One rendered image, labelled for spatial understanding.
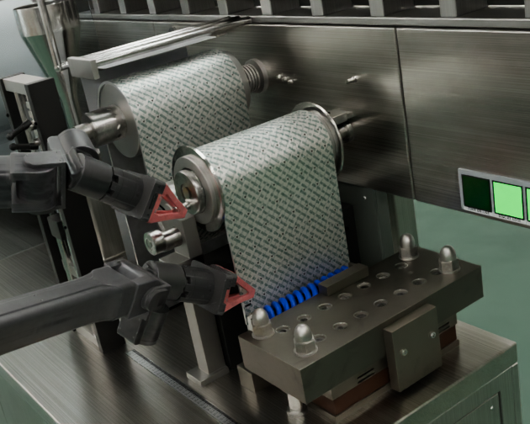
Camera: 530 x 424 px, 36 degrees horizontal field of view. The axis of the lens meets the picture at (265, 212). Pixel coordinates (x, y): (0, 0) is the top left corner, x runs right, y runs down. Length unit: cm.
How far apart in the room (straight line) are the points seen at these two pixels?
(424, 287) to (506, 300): 208
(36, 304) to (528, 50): 73
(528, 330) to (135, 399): 204
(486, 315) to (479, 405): 192
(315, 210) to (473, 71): 36
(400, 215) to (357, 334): 53
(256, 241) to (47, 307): 43
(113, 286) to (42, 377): 54
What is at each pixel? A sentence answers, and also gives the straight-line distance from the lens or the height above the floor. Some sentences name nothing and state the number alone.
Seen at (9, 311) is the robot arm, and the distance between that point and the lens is 101.
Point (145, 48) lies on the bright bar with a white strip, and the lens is 153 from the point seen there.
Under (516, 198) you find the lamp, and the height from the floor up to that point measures 119.
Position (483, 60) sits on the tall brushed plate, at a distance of 125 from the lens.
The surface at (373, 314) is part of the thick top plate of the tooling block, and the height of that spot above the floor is 103.
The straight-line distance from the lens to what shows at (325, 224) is 143.
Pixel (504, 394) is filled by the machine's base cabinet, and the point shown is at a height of 82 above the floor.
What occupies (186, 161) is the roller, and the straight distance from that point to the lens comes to 132.
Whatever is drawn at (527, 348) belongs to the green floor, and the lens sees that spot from 315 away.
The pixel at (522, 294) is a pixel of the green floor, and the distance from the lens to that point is 350.
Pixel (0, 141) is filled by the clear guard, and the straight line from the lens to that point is 222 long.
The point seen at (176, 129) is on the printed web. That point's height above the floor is 131.
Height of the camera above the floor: 167
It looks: 21 degrees down
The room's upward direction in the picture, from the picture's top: 11 degrees counter-clockwise
